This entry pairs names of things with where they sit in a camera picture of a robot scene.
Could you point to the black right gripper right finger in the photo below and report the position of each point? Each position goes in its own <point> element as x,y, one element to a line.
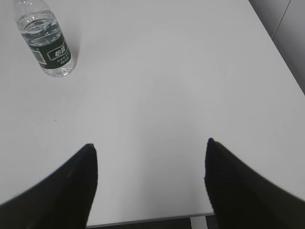
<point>243,199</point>

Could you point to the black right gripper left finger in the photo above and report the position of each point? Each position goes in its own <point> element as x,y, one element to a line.
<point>62,200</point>

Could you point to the green label water bottle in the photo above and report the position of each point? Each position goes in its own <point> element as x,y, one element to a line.
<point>42,33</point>

